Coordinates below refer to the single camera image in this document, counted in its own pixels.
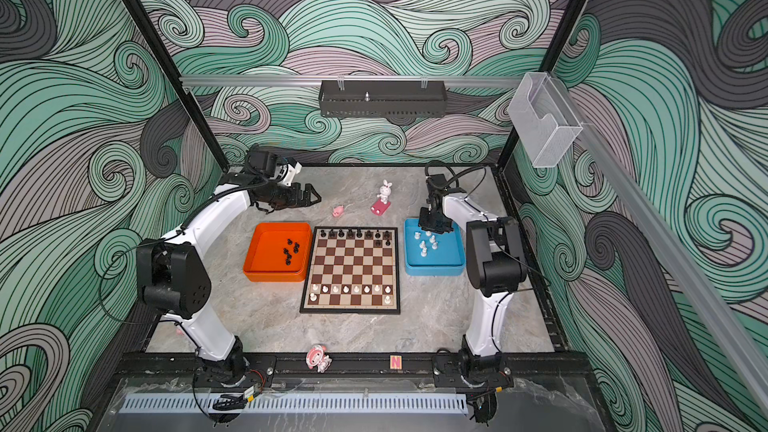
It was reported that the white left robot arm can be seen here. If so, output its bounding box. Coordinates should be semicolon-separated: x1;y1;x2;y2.
136;183;321;383

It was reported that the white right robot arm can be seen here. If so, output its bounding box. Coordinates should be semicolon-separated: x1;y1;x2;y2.
419;190;528;358

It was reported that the folding chess board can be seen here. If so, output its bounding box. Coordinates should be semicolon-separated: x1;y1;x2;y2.
299;226;401;315

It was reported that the blue plastic tray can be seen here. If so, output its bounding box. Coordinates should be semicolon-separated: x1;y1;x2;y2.
404;218;466;276

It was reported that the white bunny phone stand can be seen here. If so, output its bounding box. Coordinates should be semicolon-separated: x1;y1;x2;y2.
371;180;392;216

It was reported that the orange plastic tray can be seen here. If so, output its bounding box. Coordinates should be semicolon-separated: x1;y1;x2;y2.
243;222;313;283

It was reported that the clear acrylic holder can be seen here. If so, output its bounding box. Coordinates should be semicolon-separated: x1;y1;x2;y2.
507;72;583;169

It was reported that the red letter block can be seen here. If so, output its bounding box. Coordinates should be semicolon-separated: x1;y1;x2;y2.
389;355;403;370

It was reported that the pink melody figurine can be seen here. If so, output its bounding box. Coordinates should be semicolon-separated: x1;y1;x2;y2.
305;344;332;373

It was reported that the black frame post right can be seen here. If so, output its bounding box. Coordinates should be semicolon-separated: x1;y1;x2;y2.
497;0;588;170

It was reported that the black frame post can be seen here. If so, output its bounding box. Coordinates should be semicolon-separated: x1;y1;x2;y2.
121;0;230;172
497;0;588;170

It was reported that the black wall shelf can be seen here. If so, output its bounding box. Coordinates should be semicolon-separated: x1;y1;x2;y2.
318;81;448;119

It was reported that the aluminium rail back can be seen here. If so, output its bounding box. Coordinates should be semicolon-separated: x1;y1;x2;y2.
179;74;522;89

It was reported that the aluminium rail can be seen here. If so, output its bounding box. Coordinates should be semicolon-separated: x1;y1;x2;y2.
179;74;522;89
575;122;768;415

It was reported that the white slotted cable duct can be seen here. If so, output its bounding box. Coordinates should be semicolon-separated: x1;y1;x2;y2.
118;392;469;415

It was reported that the black frame post left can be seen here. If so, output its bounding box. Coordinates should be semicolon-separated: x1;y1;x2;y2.
121;0;230;172

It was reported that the aluminium rail right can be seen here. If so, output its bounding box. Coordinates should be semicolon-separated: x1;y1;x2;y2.
575;122;768;415

